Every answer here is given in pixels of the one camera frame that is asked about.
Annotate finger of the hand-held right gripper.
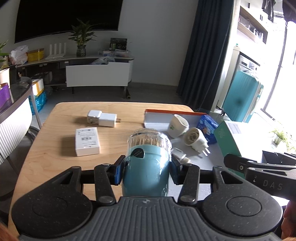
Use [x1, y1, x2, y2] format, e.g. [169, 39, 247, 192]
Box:
[262, 151, 296, 166]
[224, 153, 296, 173]

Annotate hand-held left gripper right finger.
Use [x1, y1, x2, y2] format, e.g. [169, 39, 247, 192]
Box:
[170, 155, 234, 205]

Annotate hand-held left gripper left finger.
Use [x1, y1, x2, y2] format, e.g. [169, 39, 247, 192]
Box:
[58, 155, 126, 205]

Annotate teal toothpick jar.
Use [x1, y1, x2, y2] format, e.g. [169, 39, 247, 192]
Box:
[122, 128, 173, 198]

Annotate white round socket adapter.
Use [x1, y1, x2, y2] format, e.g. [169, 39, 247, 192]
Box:
[184, 127, 211, 158]

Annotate white charger with prongs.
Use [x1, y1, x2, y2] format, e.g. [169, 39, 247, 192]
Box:
[99, 113, 122, 127]

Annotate white tray with orange rim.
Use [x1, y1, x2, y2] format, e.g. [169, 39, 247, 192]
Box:
[143, 109, 264, 200]

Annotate small white labelled charger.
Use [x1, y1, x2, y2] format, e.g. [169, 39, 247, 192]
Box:
[87, 110, 102, 124]

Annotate person's right hand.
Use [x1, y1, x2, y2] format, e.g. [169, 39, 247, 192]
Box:
[281, 199, 296, 241]

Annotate white plug in clear packaging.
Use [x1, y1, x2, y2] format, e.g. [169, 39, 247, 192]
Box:
[171, 148, 189, 165]

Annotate small spider plant pot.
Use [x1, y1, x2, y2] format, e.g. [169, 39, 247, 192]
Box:
[269, 123, 296, 151]

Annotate teal cardboard box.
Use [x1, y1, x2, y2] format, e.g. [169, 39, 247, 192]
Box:
[213, 120, 265, 173]

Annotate white flat cardboard box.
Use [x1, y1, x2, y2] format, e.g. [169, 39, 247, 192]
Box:
[75, 127, 101, 157]

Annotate white adapter with green leaf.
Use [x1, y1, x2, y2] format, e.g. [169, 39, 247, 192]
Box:
[167, 114, 190, 139]

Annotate teal suitcase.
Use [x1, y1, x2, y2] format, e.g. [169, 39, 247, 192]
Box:
[221, 70, 264, 123]

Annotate white washing machine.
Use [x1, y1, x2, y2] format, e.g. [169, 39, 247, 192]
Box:
[211, 45, 260, 112]

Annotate white television cabinet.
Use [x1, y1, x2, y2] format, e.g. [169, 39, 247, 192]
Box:
[16, 54, 134, 94]

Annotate blue plastic bag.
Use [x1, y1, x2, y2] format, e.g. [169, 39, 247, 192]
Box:
[29, 90, 48, 116]

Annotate clear plastic bag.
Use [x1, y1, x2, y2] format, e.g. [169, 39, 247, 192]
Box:
[91, 57, 116, 65]

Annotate dark blue curtain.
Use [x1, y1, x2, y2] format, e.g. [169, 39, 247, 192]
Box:
[177, 0, 236, 112]

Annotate white ribbed round counter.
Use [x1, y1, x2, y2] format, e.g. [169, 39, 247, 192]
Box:
[0, 81, 41, 200]

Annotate white and yellow carton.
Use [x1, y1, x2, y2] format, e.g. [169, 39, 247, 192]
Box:
[31, 78, 45, 96]

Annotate clear storage boxes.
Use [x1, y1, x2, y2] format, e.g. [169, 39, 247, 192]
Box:
[98, 48, 130, 58]

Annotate black and green box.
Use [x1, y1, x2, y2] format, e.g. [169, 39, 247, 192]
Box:
[110, 38, 128, 51]

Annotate white router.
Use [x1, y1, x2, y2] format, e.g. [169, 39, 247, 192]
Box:
[45, 43, 68, 60]

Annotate purple box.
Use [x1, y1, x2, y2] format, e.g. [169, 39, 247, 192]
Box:
[0, 85, 13, 112]

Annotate potted plant in dark vase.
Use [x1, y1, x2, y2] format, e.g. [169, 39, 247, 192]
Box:
[68, 20, 97, 57]

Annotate yellow box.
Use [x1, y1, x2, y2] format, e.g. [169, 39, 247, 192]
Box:
[26, 48, 45, 62]

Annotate dark hanging garment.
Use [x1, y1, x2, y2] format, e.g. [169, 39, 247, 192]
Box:
[261, 0, 277, 22]

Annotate paper cup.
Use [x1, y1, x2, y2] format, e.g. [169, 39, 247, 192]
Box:
[0, 67, 11, 85]

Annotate white plastic bag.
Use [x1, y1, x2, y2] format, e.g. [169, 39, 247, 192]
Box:
[10, 45, 29, 65]

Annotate black television screen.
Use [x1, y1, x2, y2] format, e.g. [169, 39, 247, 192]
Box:
[14, 0, 124, 44]

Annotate leafy green plant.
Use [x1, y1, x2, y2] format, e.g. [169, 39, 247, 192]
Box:
[0, 40, 11, 67]

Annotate wall shelf with glassware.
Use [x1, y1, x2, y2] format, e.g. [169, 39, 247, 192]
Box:
[237, 5, 270, 44]

